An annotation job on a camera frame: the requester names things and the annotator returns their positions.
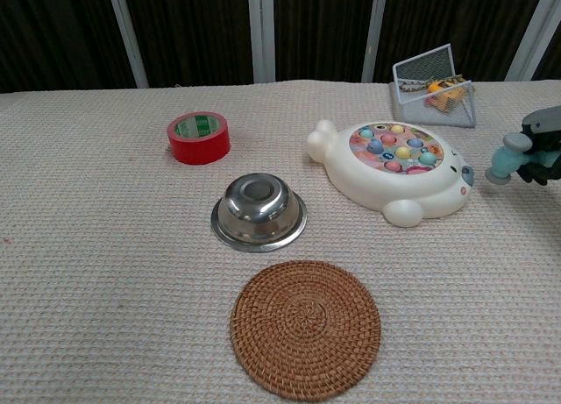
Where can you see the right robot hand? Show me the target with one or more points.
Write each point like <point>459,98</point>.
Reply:
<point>548,136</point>

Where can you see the round woven rattan coaster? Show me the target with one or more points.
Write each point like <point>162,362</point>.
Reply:
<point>305,330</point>

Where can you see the stainless steel bowl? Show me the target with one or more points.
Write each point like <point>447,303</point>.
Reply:
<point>258,211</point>

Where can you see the black curtain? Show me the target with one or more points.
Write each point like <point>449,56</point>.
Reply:
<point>197,27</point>

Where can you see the beige woven tablecloth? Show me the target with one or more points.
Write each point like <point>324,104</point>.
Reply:
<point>109,246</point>

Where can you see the white whack-a-mole toy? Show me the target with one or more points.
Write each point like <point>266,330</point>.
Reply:
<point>350,180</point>

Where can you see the teal toy hammer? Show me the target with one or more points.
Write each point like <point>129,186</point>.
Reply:
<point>506,158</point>

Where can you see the white metal frame post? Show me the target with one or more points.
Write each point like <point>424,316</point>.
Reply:
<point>261,31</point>
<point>127,36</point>
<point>374,31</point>
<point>534,31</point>

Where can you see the red tape roll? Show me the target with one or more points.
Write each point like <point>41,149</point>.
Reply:
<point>197,147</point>

